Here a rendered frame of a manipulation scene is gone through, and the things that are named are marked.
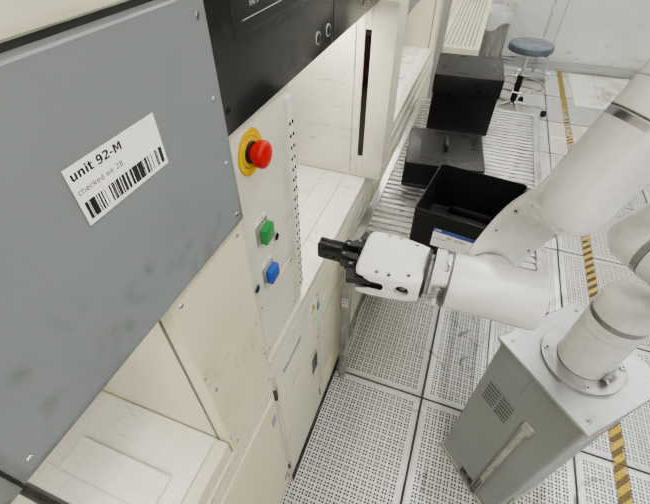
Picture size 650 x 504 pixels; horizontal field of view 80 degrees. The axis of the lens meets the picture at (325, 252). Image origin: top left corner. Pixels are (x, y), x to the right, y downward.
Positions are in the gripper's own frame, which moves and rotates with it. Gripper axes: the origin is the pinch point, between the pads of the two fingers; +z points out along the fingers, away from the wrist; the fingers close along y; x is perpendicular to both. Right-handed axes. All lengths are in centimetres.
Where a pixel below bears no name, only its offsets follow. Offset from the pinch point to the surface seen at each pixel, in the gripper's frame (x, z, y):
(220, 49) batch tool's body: 29.7, 11.7, -3.7
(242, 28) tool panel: 30.5, 11.7, 1.4
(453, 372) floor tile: -120, -39, 60
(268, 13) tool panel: 30.5, 11.7, 8.2
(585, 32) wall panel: -80, -115, 480
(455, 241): -34, -22, 49
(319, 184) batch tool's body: -33, 25, 61
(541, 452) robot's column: -65, -55, 10
